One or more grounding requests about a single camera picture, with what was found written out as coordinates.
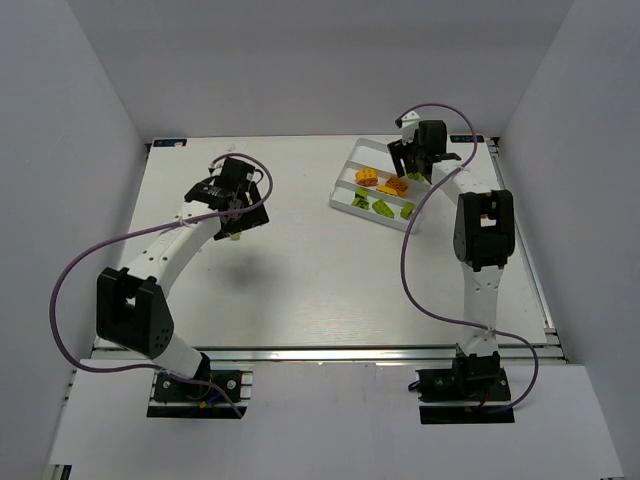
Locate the orange brick hollow side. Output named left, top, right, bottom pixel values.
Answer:
left=385, top=176, right=409, bottom=197

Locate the yellow round lego block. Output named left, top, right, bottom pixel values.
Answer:
left=355, top=169, right=378, bottom=187

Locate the small green brick upturned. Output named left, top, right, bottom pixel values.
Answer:
left=400, top=203, right=415, bottom=220

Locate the green lego plate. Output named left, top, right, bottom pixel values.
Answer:
left=371, top=199, right=395, bottom=219

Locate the orange brick studs up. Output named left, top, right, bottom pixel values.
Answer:
left=376, top=185, right=398, bottom=196

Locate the green square brick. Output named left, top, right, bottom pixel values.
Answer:
left=351, top=188, right=369, bottom=210

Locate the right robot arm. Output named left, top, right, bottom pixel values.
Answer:
left=388, top=112, right=515, bottom=360

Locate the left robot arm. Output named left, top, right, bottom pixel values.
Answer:
left=96, top=154, right=269, bottom=385

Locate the blue label right corner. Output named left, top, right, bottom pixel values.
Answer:
left=449, top=134, right=485, bottom=144

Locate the blue label corner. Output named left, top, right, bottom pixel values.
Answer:
left=449, top=134, right=485, bottom=144
left=152, top=138, right=187, bottom=148

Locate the white divided tray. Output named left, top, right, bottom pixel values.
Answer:
left=329, top=138, right=430, bottom=231

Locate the blue label left corner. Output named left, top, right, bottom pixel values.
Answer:
left=152, top=138, right=187, bottom=148

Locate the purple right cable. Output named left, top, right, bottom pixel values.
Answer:
left=393, top=102, right=540, bottom=415

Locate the purple cable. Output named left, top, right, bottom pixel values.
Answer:
left=48, top=152, right=275, bottom=419
left=393, top=102, right=540, bottom=415

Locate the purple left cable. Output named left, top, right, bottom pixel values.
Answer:
left=48, top=152, right=275, bottom=419

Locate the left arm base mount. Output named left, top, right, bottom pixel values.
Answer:
left=146, top=367, right=253, bottom=420

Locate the aluminium table rail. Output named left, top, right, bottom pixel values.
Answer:
left=486, top=137, right=570, bottom=364

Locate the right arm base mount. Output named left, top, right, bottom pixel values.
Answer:
left=407, top=351, right=515, bottom=425

